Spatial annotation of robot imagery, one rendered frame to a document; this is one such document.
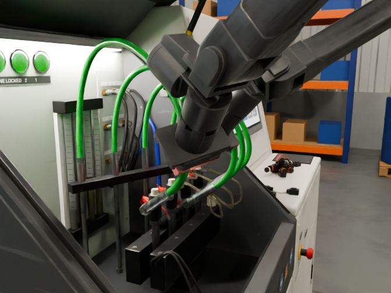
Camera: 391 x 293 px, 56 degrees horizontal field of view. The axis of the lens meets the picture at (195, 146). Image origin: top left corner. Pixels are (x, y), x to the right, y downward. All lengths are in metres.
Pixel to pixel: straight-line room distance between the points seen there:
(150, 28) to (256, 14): 0.82
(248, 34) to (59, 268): 0.36
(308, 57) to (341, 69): 5.35
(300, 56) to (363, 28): 0.12
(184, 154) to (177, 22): 0.68
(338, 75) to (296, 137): 1.13
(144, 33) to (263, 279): 0.79
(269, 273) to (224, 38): 0.54
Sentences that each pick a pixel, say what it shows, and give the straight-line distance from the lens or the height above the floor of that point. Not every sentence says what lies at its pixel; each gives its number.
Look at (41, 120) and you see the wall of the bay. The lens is 0.94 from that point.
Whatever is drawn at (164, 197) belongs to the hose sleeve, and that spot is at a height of 1.14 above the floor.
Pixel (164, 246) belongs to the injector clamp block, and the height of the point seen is 0.98.
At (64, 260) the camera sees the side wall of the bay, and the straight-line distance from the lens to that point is 0.52.
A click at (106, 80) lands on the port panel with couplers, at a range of 1.11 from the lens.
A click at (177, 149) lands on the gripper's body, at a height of 1.25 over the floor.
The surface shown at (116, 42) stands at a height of 1.41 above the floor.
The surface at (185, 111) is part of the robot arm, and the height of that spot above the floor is 1.31.
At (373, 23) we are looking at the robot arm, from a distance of 0.75.
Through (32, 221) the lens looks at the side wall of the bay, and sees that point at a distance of 0.53.
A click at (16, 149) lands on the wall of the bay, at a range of 0.89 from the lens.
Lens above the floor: 1.36
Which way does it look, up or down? 11 degrees down
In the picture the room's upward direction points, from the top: straight up
